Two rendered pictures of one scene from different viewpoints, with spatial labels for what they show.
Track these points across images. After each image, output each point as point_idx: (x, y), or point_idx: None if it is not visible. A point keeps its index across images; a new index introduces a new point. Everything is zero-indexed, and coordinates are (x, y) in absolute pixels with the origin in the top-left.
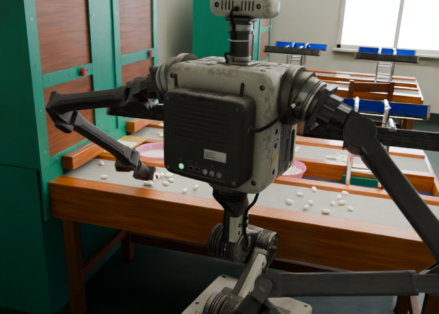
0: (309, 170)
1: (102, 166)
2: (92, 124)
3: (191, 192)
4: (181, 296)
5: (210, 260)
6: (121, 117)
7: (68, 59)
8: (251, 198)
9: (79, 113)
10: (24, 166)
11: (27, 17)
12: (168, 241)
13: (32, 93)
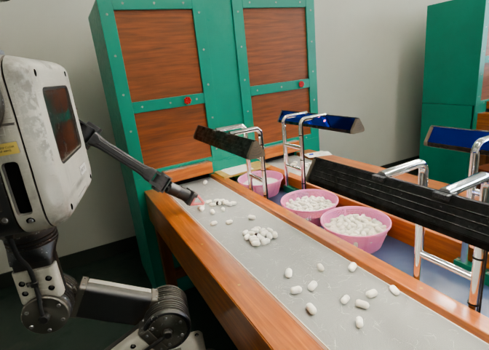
0: (410, 236)
1: (203, 185)
2: (110, 143)
3: (217, 227)
4: None
5: None
6: None
7: (170, 89)
8: (259, 252)
9: (96, 132)
10: (131, 175)
11: (110, 54)
12: None
13: (121, 117)
